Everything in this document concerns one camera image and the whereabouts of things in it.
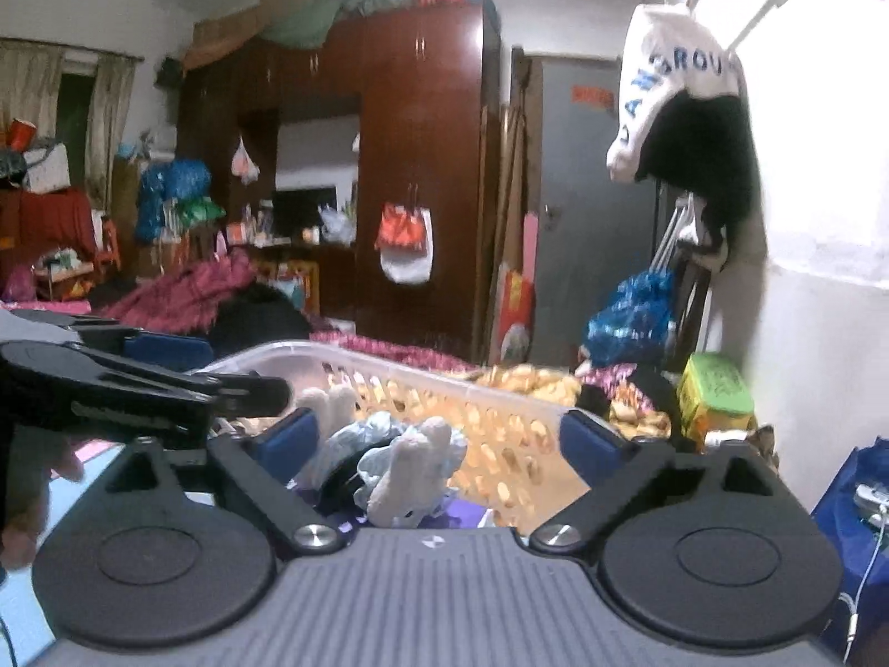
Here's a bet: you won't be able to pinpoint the person's left hand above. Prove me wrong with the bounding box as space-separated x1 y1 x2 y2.
2 427 84 572

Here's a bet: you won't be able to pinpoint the magenta blanket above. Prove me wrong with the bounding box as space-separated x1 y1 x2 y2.
97 250 256 336

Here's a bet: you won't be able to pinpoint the white plastic laundry basket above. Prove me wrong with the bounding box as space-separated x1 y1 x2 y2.
205 340 589 535

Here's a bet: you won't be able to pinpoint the green box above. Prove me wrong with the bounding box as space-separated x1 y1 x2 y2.
678 352 755 444

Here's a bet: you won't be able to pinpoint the blue plastic bag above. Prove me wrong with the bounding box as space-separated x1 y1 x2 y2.
582 270 675 367

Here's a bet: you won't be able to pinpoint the white socks bundle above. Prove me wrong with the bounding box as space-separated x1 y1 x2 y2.
296 384 467 529

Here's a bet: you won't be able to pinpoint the blue bags pile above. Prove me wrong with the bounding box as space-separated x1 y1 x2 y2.
134 158 226 244

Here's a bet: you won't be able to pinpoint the orange white hanging bag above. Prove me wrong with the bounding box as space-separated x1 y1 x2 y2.
375 203 434 286

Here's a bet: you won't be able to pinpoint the grey door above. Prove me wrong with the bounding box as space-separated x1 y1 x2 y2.
525 56 663 366

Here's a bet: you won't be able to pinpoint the blue tote bag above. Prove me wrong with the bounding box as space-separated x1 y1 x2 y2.
813 438 887 665

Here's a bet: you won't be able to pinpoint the dark red wooden wardrobe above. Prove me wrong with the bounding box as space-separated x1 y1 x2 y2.
176 2 500 359

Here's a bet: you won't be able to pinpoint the beige curtains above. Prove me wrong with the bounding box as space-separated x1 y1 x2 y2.
2 39 137 210

